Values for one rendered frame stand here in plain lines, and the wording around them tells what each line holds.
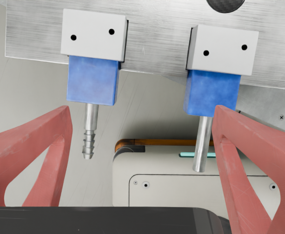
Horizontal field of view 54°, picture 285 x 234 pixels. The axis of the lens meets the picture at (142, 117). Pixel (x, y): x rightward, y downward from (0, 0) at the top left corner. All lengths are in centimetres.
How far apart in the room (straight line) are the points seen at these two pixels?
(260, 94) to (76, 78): 20
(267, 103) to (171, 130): 83
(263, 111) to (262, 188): 66
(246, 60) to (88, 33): 13
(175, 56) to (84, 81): 9
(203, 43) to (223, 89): 5
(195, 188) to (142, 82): 46
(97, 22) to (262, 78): 16
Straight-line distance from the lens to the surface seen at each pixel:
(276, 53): 29
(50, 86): 118
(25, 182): 130
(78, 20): 24
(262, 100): 35
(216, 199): 96
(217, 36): 24
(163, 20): 27
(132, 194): 92
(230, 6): 28
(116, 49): 24
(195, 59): 24
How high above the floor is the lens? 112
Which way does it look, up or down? 81 degrees down
